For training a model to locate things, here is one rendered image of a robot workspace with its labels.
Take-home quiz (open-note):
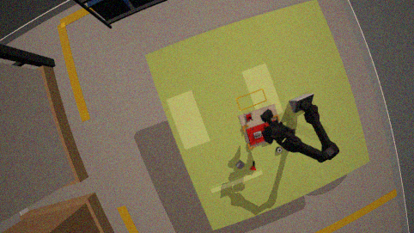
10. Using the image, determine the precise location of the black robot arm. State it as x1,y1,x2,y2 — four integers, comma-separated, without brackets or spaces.
262,98,339,162

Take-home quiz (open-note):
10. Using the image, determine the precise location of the black toy car tyre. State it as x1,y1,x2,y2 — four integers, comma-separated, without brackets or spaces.
276,146,283,154

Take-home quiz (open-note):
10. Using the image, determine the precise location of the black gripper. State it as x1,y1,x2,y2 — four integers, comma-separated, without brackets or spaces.
260,109,283,126

